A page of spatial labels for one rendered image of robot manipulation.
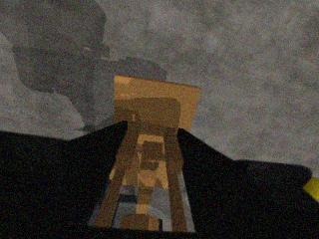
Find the yellow ball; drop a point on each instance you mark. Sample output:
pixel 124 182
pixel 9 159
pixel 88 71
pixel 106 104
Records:
pixel 312 187

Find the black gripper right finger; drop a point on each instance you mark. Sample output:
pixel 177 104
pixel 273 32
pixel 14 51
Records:
pixel 213 180

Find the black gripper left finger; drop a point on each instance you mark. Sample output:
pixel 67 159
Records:
pixel 80 166

